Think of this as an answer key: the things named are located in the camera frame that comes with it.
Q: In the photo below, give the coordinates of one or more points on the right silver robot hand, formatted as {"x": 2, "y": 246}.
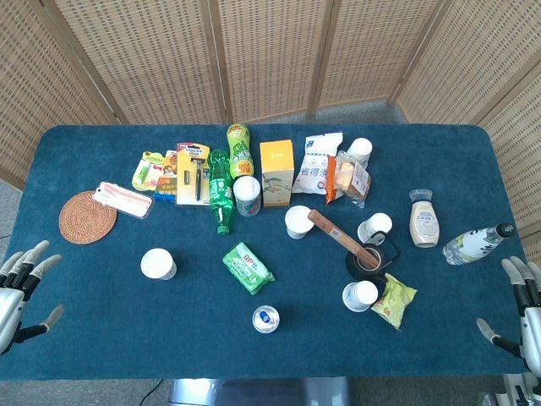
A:
{"x": 531, "y": 330}

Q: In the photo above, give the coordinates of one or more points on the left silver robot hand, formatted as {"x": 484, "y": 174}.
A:
{"x": 10, "y": 304}

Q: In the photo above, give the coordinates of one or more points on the white paper cup blue print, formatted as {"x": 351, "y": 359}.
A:
{"x": 298, "y": 222}
{"x": 360, "y": 148}
{"x": 361, "y": 296}
{"x": 157, "y": 263}

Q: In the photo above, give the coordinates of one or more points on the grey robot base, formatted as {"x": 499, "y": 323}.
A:
{"x": 262, "y": 391}

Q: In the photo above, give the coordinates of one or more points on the white paper cup leaf print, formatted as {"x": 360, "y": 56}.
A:
{"x": 378, "y": 224}

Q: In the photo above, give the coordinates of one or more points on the clear bottle with black cap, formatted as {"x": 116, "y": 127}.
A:
{"x": 469, "y": 245}

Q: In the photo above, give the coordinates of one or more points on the round woven rattan coaster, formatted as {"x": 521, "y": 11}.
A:
{"x": 86, "y": 220}

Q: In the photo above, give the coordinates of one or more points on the yellow green snack bag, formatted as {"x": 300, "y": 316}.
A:
{"x": 395, "y": 302}

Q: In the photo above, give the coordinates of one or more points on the beige mayonnaise squeeze bottle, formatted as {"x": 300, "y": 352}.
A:
{"x": 424, "y": 224}

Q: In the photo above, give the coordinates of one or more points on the pink white toothbrush blister pack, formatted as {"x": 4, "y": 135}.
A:
{"x": 124, "y": 201}

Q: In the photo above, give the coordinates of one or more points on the blue table cloth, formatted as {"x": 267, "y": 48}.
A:
{"x": 169, "y": 338}

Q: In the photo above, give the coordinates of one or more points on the black tape roll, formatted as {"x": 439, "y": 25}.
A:
{"x": 355, "y": 268}

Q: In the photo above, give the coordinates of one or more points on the green lip balm pack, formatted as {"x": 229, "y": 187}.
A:
{"x": 145, "y": 171}

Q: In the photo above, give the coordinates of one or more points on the orange blue snack box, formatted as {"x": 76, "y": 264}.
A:
{"x": 167, "y": 182}

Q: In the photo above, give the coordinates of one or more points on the yellow razor blister pack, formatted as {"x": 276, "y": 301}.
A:
{"x": 190, "y": 177}

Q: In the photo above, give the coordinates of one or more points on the clear wrapped bread package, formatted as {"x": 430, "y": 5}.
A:
{"x": 348, "y": 177}

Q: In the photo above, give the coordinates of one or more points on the green plastic soda bottle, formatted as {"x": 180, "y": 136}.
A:
{"x": 220, "y": 190}

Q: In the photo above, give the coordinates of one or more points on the green tissue pack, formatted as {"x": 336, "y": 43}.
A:
{"x": 247, "y": 268}

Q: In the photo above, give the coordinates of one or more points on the blue drink can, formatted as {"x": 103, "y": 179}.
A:
{"x": 266, "y": 319}

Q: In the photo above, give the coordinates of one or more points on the white lidded porridge can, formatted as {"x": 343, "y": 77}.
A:
{"x": 246, "y": 190}

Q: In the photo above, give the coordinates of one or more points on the white blue powder bag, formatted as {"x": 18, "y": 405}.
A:
{"x": 313, "y": 169}

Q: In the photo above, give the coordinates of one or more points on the green yellow chips canister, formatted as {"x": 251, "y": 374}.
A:
{"x": 240, "y": 156}

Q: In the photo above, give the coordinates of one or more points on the yellow pomelo print carton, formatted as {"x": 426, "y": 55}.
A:
{"x": 277, "y": 169}

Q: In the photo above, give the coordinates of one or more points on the woven bamboo folding screen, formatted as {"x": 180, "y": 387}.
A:
{"x": 270, "y": 59}

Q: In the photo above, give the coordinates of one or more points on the white black robot frame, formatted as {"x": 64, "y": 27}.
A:
{"x": 517, "y": 391}

